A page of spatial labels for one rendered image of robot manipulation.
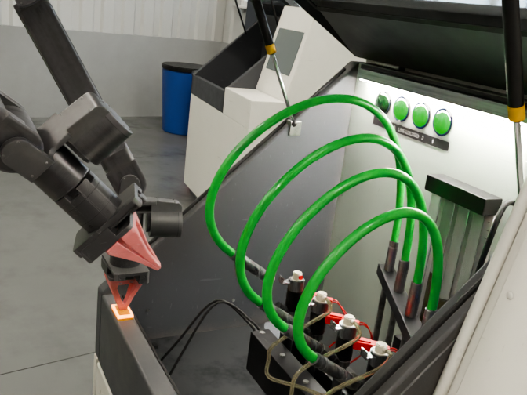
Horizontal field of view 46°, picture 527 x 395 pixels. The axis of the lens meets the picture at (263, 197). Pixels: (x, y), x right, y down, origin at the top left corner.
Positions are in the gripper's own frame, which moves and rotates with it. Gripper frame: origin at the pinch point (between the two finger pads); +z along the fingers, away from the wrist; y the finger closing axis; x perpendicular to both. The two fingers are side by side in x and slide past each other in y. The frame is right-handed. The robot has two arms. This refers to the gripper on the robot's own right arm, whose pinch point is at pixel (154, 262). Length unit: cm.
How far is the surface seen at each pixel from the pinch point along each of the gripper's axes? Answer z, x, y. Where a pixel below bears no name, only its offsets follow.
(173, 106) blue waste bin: 102, 630, -37
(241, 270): 12.1, 6.6, 6.1
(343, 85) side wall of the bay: 18, 56, 42
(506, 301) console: 24.7, -18.5, 30.2
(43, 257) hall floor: 52, 273, -122
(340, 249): 12.1, -7.2, 19.6
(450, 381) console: 30.8, -16.4, 19.3
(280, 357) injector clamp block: 32.6, 13.4, -0.9
